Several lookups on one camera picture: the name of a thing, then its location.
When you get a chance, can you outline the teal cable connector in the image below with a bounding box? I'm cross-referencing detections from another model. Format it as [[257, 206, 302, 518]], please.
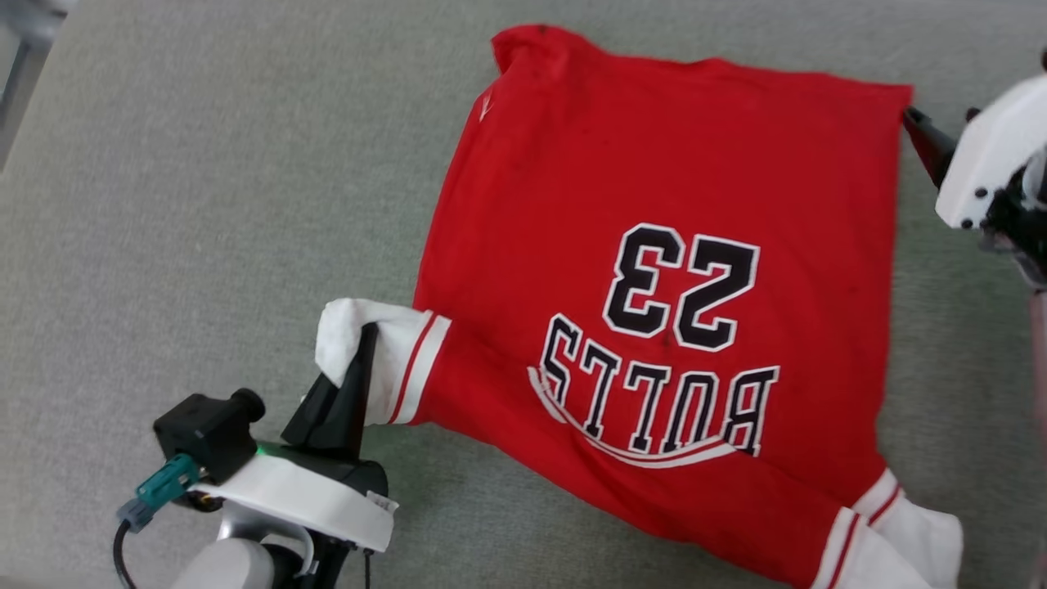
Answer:
[[116, 453, 202, 534]]

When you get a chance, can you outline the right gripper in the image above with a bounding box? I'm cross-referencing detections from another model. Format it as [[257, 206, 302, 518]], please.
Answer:
[[901, 72, 1047, 289]]

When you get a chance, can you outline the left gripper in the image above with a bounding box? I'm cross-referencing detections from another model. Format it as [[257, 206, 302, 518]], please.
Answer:
[[192, 322, 399, 589]]

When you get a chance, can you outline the thin black cable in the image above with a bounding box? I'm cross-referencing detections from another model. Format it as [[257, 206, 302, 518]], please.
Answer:
[[112, 519, 140, 589]]

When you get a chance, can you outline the grey metal frame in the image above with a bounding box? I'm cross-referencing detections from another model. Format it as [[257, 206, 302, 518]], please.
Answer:
[[0, 0, 76, 174]]

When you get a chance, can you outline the red Bulls 23 jersey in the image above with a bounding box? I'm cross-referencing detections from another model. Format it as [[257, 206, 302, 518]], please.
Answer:
[[315, 25, 964, 589]]

